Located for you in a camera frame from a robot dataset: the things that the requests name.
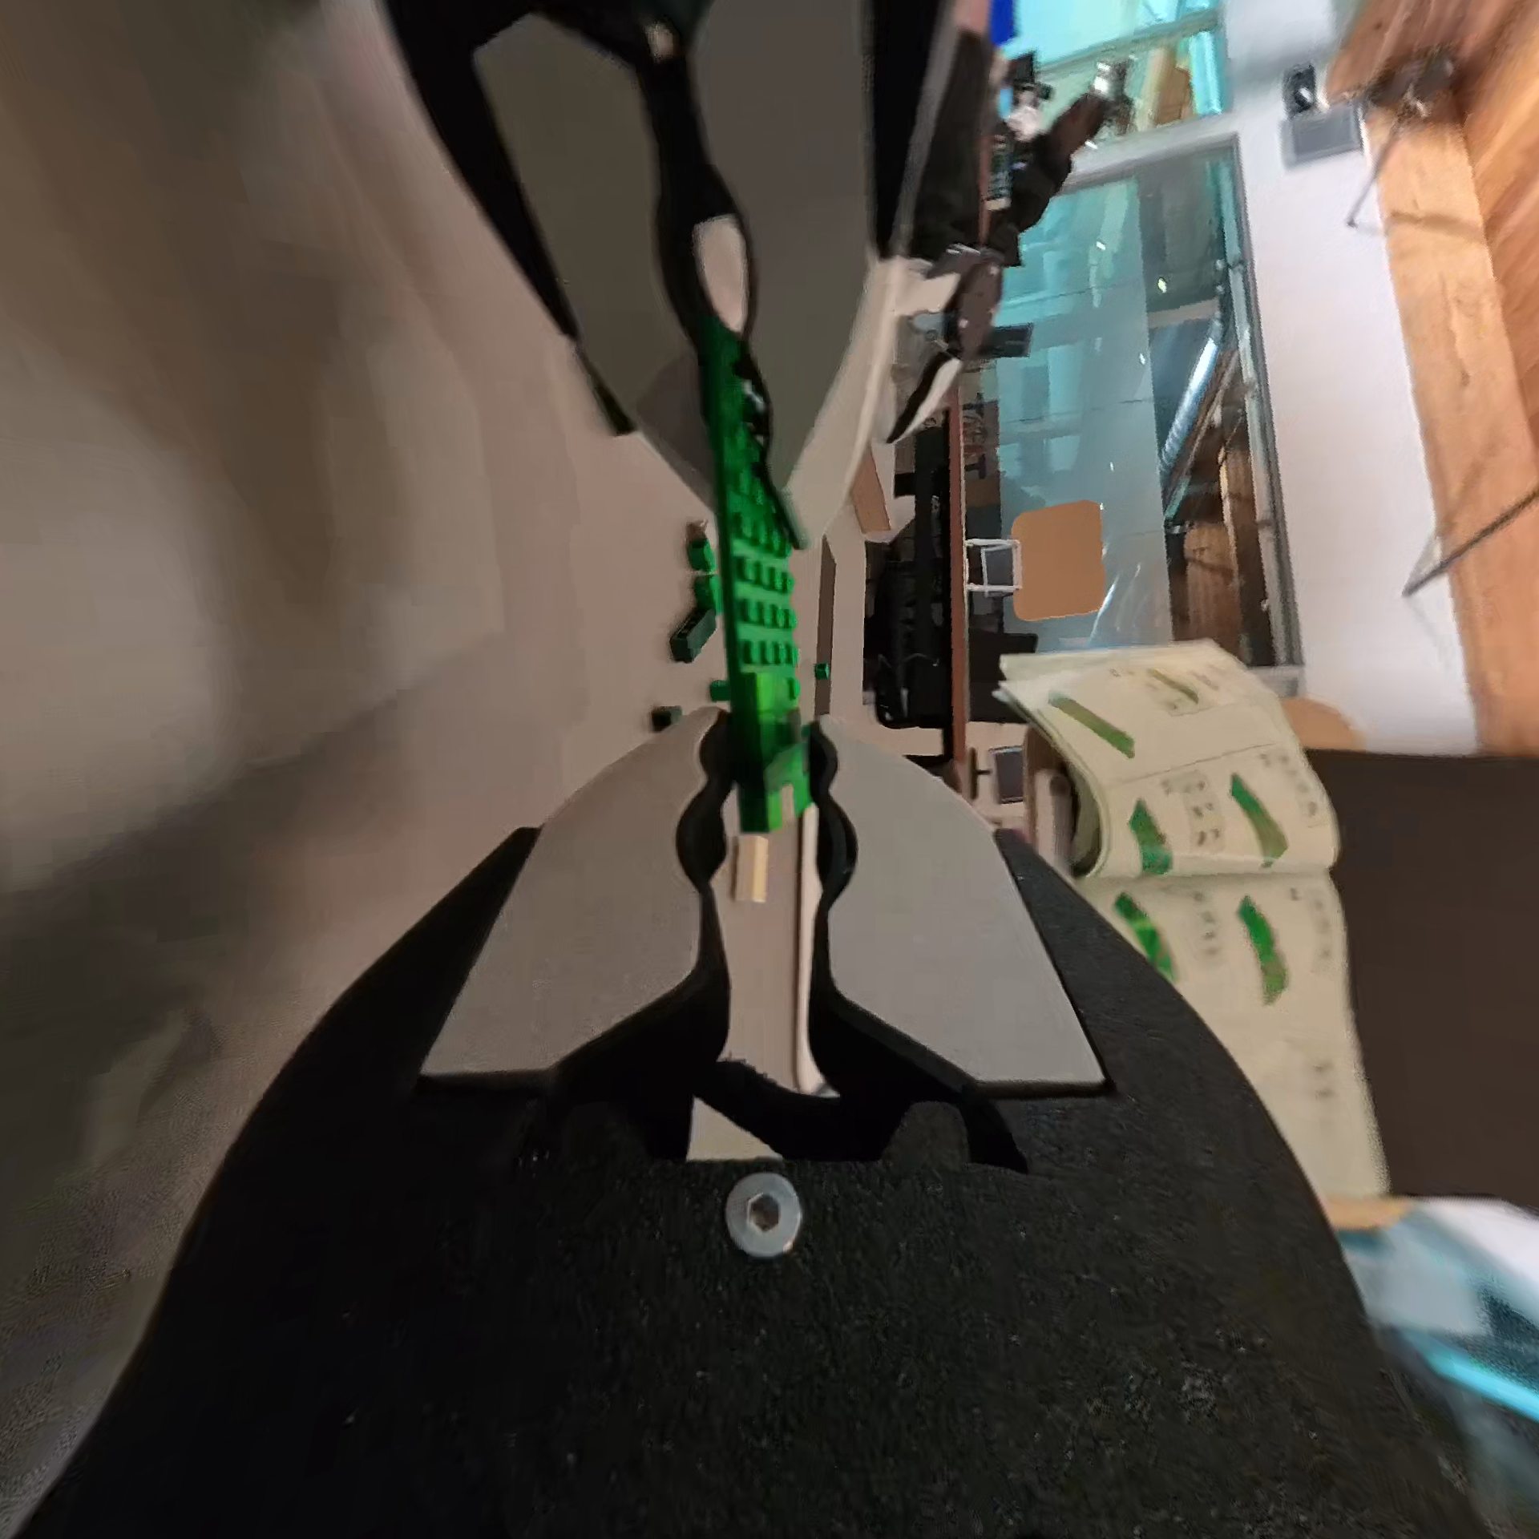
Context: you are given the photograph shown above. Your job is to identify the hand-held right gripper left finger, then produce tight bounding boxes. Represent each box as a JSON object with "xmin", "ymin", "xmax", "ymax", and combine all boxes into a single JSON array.
[{"xmin": 420, "ymin": 709, "xmax": 729, "ymax": 1162}]

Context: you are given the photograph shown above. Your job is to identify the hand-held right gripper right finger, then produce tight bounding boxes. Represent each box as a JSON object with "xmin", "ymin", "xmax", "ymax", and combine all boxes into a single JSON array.
[{"xmin": 811, "ymin": 722, "xmax": 1109, "ymax": 1169}]

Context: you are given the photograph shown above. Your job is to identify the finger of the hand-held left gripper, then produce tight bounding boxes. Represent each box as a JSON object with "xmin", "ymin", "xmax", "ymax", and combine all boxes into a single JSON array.
[
  {"xmin": 694, "ymin": 0, "xmax": 967, "ymax": 519},
  {"xmin": 388, "ymin": 0, "xmax": 725, "ymax": 494}
]

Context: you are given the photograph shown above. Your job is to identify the green toy brick plate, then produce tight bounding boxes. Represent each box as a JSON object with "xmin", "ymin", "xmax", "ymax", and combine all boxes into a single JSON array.
[{"xmin": 698, "ymin": 316, "xmax": 811, "ymax": 837}]

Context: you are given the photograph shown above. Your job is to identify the grey desk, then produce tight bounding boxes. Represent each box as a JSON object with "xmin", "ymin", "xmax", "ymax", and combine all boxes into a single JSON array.
[{"xmin": 0, "ymin": 0, "xmax": 867, "ymax": 1539}]

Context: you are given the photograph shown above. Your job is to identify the open instruction booklet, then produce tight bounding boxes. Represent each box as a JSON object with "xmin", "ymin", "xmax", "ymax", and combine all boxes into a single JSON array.
[{"xmin": 996, "ymin": 640, "xmax": 1391, "ymax": 1199}]

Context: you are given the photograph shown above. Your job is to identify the scattered small green bricks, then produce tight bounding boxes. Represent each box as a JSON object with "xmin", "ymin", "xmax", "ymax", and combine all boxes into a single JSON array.
[{"xmin": 652, "ymin": 519, "xmax": 834, "ymax": 732}]

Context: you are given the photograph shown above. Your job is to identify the glass partition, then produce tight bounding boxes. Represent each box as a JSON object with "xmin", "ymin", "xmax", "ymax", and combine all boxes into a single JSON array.
[{"xmin": 962, "ymin": 136, "xmax": 1306, "ymax": 726}]

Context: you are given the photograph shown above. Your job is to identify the tan rounded board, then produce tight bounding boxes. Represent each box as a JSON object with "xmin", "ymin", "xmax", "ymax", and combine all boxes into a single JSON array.
[{"xmin": 1009, "ymin": 497, "xmax": 1103, "ymax": 620}]

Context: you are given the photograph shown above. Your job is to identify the dark brown panel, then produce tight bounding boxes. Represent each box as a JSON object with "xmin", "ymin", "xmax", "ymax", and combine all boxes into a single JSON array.
[{"xmin": 1305, "ymin": 745, "xmax": 1539, "ymax": 1202}]

